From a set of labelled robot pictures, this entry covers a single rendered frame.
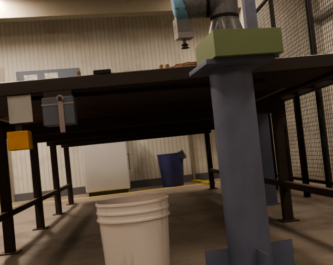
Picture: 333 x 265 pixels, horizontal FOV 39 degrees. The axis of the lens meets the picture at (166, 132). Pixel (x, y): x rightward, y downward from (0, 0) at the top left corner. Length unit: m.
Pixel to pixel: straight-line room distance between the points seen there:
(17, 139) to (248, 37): 1.04
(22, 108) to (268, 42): 1.06
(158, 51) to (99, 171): 2.41
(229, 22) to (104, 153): 5.38
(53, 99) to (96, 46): 6.06
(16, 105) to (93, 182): 5.04
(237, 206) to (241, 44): 0.60
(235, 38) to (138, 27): 6.54
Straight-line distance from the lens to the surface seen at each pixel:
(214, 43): 1.71
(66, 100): 2.04
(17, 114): 2.10
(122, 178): 7.08
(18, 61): 8.07
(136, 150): 7.90
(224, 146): 1.80
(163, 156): 7.22
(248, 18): 4.29
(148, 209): 1.80
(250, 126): 1.80
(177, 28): 2.40
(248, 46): 1.75
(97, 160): 7.06
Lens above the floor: 0.55
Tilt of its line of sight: 2 degrees up
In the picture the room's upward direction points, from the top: 6 degrees counter-clockwise
